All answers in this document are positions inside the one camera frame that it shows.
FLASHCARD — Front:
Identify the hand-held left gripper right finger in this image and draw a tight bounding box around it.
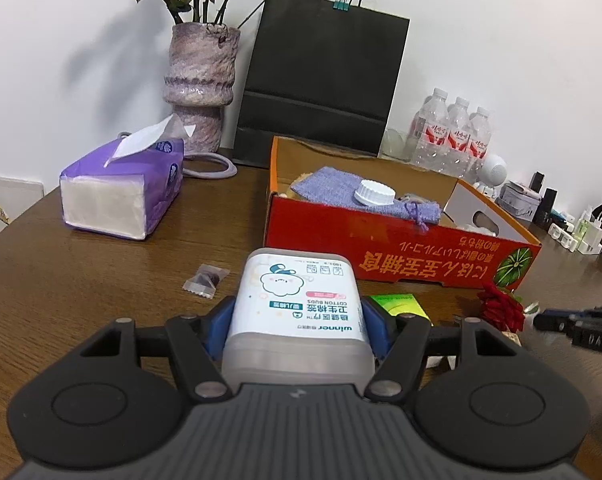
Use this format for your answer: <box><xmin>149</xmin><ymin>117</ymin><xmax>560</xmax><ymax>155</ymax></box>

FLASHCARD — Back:
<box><xmin>363</xmin><ymin>296</ymin><xmax>524</xmax><ymax>403</ymax></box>

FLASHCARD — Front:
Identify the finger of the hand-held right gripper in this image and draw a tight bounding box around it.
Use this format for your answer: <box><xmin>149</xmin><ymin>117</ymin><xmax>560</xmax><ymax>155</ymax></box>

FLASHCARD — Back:
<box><xmin>533</xmin><ymin>311</ymin><xmax>580</xmax><ymax>333</ymax></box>

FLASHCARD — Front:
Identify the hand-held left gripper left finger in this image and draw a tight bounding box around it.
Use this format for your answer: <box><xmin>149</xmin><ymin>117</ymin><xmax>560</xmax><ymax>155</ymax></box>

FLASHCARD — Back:
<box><xmin>84</xmin><ymin>296</ymin><xmax>237</xmax><ymax>402</ymax></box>

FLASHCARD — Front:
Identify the green tissue box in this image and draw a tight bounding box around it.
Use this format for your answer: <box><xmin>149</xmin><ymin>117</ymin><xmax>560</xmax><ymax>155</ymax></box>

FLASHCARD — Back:
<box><xmin>370</xmin><ymin>293</ymin><xmax>429</xmax><ymax>321</ymax></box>

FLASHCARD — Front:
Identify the dark candy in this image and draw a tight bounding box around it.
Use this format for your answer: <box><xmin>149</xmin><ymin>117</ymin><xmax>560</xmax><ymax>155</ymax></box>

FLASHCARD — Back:
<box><xmin>182</xmin><ymin>263</ymin><xmax>230</xmax><ymax>300</ymax></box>

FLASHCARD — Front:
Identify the red fabric rose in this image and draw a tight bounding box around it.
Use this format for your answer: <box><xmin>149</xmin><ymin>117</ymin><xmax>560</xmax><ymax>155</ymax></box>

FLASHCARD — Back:
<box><xmin>477</xmin><ymin>281</ymin><xmax>526</xmax><ymax>333</ymax></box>

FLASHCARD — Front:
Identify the white cotton bud box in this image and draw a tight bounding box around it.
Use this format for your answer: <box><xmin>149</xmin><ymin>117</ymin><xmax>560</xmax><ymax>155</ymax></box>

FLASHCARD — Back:
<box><xmin>221</xmin><ymin>248</ymin><xmax>377</xmax><ymax>386</ymax></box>

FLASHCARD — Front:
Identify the red cardboard box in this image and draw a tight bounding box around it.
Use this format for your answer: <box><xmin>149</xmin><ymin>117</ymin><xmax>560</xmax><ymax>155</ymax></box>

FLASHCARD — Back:
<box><xmin>266</xmin><ymin>135</ymin><xmax>542</xmax><ymax>292</ymax></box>

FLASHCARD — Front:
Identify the white plastic bottle cap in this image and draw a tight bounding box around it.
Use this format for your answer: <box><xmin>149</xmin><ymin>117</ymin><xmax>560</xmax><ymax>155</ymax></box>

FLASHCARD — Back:
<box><xmin>352</xmin><ymin>180</ymin><xmax>397</xmax><ymax>207</ymax></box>

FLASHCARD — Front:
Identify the purple cloth pouch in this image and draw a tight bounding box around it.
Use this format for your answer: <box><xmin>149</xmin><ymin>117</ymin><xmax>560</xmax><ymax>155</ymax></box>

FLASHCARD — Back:
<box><xmin>290</xmin><ymin>166</ymin><xmax>441</xmax><ymax>235</ymax></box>

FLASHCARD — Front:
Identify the white charger strip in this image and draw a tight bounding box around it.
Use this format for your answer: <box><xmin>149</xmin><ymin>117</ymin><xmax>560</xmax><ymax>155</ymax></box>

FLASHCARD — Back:
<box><xmin>548</xmin><ymin>205</ymin><xmax>602</xmax><ymax>256</ymax></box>

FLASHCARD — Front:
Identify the tall black tube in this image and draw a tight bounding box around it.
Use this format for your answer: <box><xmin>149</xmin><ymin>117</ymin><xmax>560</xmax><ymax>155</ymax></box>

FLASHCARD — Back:
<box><xmin>533</xmin><ymin>187</ymin><xmax>559</xmax><ymax>226</ymax></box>

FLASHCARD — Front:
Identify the grey tin box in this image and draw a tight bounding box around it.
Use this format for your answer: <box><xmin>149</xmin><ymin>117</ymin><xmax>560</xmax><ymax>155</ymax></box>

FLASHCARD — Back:
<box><xmin>496</xmin><ymin>180</ymin><xmax>542</xmax><ymax>222</ymax></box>

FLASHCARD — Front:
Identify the white round robot speaker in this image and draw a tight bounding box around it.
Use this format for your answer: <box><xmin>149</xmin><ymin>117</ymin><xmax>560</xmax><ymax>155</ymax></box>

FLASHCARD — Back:
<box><xmin>473</xmin><ymin>152</ymin><xmax>509</xmax><ymax>200</ymax></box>

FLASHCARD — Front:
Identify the purple tissue pack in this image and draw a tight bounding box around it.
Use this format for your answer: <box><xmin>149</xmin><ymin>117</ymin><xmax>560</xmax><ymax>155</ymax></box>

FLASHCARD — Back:
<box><xmin>60</xmin><ymin>114</ymin><xmax>186</xmax><ymax>241</ymax></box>

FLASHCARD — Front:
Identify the clear glass cup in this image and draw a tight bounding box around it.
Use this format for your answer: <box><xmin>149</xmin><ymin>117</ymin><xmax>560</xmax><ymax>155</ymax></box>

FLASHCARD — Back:
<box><xmin>381</xmin><ymin>127</ymin><xmax>417</xmax><ymax>163</ymax></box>

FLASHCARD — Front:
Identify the clear water bottle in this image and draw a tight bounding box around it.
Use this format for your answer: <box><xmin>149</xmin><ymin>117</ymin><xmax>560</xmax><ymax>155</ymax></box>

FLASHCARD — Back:
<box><xmin>443</xmin><ymin>96</ymin><xmax>475</xmax><ymax>173</ymax></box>
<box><xmin>466</xmin><ymin>106</ymin><xmax>494</xmax><ymax>181</ymax></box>
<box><xmin>408</xmin><ymin>87</ymin><xmax>452</xmax><ymax>167</ymax></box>

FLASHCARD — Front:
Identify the white booklet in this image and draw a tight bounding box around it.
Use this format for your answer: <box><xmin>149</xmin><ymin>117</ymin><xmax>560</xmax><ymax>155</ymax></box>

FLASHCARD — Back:
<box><xmin>0</xmin><ymin>174</ymin><xmax>45</xmax><ymax>251</ymax></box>

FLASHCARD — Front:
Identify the purple ceramic vase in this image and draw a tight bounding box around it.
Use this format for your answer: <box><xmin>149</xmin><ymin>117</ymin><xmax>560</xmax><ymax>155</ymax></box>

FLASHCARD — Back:
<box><xmin>162</xmin><ymin>22</ymin><xmax>242</xmax><ymax>155</ymax></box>

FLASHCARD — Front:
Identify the black paper bag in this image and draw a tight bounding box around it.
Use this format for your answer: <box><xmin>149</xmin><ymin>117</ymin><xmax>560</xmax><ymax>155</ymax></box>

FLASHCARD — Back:
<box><xmin>232</xmin><ymin>0</ymin><xmax>411</xmax><ymax>167</ymax></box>

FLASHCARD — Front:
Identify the purple cord loop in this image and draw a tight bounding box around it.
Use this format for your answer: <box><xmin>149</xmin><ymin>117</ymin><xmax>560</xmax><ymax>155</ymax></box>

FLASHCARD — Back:
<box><xmin>182</xmin><ymin>152</ymin><xmax>238</xmax><ymax>180</ymax></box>

